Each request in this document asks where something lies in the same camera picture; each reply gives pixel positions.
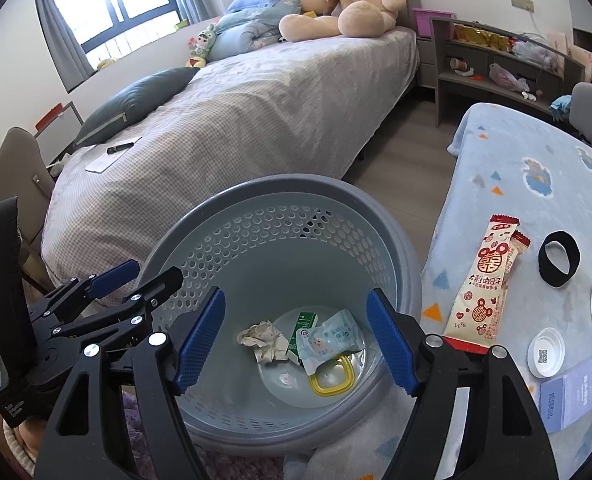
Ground blue quilt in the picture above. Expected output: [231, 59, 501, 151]
[208, 0, 309, 63]

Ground grey perforated waste basket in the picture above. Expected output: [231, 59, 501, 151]
[135, 174, 424, 458]

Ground blue cloth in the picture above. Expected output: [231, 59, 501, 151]
[551, 95, 574, 121]

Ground pink plastic box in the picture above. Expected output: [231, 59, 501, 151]
[411, 7, 454, 38]

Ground bed with grey cover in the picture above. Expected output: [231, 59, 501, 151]
[41, 25, 419, 306]

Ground white round lid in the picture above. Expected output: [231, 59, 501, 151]
[527, 327, 567, 380]

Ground yellow plastic ring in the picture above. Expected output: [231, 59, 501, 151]
[308, 352, 359, 395]

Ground long white blue box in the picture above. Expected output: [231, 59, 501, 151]
[540, 342, 592, 433]

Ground white paper sheet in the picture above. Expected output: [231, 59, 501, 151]
[85, 136, 144, 173]

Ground dark grey pillow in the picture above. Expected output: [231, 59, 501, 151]
[73, 67, 199, 148]

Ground gold packets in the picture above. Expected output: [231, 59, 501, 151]
[453, 24, 514, 51]

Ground beige chair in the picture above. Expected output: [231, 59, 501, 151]
[0, 127, 57, 291]

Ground small green white carton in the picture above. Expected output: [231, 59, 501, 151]
[286, 311, 319, 365]

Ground beige teddy bear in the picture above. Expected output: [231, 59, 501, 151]
[278, 0, 407, 43]

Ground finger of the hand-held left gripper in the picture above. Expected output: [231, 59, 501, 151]
[51, 266, 184, 343]
[28, 259, 141, 318]

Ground black elastic band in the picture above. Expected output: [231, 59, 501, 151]
[538, 230, 581, 289]

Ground grey nightstand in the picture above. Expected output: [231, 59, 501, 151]
[416, 35, 439, 91]

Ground cream red snack wrapper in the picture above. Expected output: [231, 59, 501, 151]
[442, 214, 532, 356]

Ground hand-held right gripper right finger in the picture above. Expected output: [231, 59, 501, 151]
[366, 287, 559, 480]

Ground grey shelf unit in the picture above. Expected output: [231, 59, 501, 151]
[428, 16, 589, 128]

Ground pink plastic bag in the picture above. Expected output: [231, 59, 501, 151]
[488, 62, 519, 91]

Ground small white board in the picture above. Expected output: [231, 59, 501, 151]
[35, 101, 84, 153]

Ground light blue wipes packet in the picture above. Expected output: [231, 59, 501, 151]
[296, 308, 366, 375]

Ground window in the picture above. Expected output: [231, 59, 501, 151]
[46, 0, 179, 68]

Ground small green plush doll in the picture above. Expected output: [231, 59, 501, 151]
[186, 24, 217, 68]

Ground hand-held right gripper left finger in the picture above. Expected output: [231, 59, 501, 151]
[33, 287, 227, 480]

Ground white plastic bag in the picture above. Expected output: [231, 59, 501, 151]
[513, 35, 559, 68]

